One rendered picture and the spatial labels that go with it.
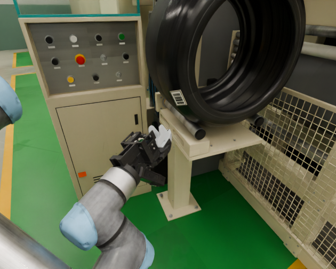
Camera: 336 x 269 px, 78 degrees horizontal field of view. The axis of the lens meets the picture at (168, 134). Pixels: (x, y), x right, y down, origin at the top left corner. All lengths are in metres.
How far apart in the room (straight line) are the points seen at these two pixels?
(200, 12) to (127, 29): 0.68
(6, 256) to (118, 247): 0.17
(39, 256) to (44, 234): 1.37
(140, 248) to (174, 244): 1.06
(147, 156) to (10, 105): 0.28
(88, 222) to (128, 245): 0.09
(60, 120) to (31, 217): 0.87
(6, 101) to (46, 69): 0.82
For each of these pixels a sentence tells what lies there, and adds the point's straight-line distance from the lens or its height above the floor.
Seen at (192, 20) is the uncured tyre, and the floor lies 1.28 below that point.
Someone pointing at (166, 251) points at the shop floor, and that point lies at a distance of 1.49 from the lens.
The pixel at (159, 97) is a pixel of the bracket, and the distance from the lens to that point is 1.04.
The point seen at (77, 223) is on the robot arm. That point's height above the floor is 1.00.
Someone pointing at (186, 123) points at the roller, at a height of 0.91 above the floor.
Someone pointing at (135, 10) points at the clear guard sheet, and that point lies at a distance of 1.25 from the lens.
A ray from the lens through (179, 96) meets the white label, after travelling 0.68.
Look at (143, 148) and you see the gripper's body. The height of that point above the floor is 1.03.
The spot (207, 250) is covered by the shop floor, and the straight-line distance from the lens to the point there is 1.52.
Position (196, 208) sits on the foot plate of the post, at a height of 0.01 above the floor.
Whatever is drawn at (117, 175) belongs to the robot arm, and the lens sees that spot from 0.45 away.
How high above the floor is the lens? 1.31
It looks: 32 degrees down
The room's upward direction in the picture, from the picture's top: straight up
